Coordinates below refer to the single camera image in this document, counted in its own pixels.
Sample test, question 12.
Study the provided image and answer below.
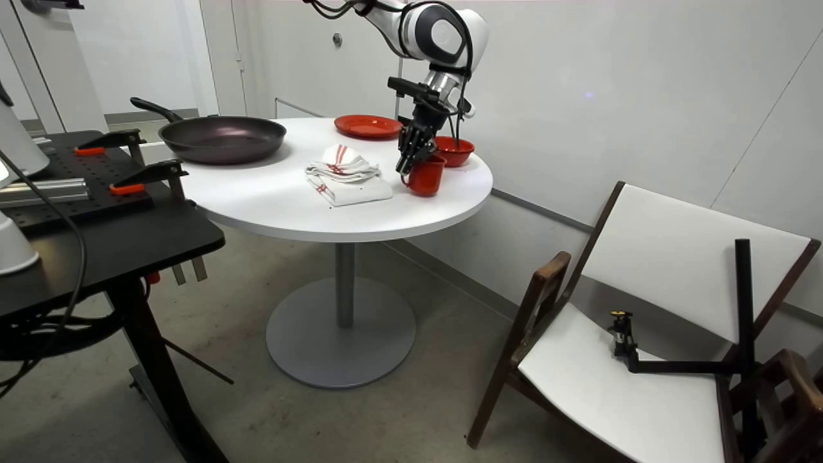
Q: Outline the orange-handled black clamp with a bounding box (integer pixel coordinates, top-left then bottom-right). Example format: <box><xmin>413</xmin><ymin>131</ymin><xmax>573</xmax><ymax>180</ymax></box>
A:
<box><xmin>106</xmin><ymin>160</ymin><xmax>190</xmax><ymax>202</ymax></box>
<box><xmin>73</xmin><ymin>125</ymin><xmax>150</xmax><ymax>169</ymax></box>

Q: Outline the black frying pan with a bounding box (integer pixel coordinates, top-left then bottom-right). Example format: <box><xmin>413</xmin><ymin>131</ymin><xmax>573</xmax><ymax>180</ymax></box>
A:
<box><xmin>128</xmin><ymin>94</ymin><xmax>288</xmax><ymax>167</ymax></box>

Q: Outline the aluminium rail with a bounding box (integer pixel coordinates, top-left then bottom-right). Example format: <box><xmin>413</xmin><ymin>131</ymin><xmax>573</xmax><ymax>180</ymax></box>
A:
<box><xmin>0</xmin><ymin>175</ymin><xmax>91</xmax><ymax>207</ymax></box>

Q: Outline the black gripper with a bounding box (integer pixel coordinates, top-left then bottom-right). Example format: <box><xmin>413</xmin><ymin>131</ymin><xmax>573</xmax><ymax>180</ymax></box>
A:
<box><xmin>386</xmin><ymin>75</ymin><xmax>473</xmax><ymax>178</ymax></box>

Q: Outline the black workbench table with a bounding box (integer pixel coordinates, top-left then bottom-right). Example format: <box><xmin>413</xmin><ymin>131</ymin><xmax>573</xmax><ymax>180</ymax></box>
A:
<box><xmin>0</xmin><ymin>125</ymin><xmax>230</xmax><ymax>463</ymax></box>

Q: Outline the black camera stand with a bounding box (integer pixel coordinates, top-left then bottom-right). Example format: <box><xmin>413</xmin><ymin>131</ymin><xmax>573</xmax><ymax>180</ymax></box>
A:
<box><xmin>608</xmin><ymin>235</ymin><xmax>766</xmax><ymax>457</ymax></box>

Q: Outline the grey round table pedestal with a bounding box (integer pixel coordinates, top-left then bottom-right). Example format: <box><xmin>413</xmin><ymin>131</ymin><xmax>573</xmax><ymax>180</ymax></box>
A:
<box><xmin>265</xmin><ymin>241</ymin><xmax>419</xmax><ymax>394</ymax></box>

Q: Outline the black cable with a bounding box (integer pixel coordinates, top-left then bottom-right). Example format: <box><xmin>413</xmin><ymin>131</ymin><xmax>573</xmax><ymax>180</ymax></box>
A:
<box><xmin>0</xmin><ymin>143</ymin><xmax>94</xmax><ymax>396</ymax></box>

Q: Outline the wooden chair with white canvas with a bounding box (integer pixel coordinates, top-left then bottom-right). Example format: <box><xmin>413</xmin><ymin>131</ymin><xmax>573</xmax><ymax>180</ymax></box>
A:
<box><xmin>464</xmin><ymin>178</ymin><xmax>823</xmax><ymax>463</ymax></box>

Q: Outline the red bowl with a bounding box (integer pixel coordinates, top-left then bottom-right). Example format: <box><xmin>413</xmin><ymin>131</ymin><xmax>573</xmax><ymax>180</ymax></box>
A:
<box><xmin>433</xmin><ymin>133</ymin><xmax>477</xmax><ymax>169</ymax></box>

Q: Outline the red cup with handle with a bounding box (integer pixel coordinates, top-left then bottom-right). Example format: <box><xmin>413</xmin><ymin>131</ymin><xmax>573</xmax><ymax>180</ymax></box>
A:
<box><xmin>398</xmin><ymin>152</ymin><xmax>449</xmax><ymax>199</ymax></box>

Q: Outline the dark wooden chair frame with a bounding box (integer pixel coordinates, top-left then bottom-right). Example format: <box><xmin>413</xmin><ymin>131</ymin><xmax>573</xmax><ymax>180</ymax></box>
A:
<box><xmin>717</xmin><ymin>345</ymin><xmax>823</xmax><ymax>463</ymax></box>

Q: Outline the white red-striped cloth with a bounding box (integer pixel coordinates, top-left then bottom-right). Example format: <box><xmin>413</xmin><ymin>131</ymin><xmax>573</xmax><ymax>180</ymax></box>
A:
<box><xmin>303</xmin><ymin>142</ymin><xmax>397</xmax><ymax>211</ymax></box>

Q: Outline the red plate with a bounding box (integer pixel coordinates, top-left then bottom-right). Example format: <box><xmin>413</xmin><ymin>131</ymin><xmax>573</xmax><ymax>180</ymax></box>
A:
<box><xmin>332</xmin><ymin>112</ymin><xmax>406</xmax><ymax>142</ymax></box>

